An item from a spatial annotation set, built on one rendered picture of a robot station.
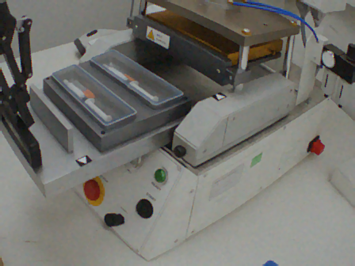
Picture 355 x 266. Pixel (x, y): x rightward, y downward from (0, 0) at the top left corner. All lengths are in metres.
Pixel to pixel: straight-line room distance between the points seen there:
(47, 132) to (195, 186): 0.24
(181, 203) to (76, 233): 0.22
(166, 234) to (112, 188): 0.13
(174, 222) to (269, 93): 0.26
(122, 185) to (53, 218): 0.17
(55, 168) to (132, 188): 0.20
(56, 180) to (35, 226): 0.25
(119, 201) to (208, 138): 0.21
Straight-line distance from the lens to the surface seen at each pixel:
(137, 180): 0.77
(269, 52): 0.83
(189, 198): 0.73
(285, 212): 0.93
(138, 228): 0.78
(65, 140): 0.65
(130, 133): 0.67
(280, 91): 0.80
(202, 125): 0.70
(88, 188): 0.85
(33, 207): 0.88
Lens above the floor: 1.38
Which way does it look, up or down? 36 degrees down
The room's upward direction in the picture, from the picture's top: 8 degrees clockwise
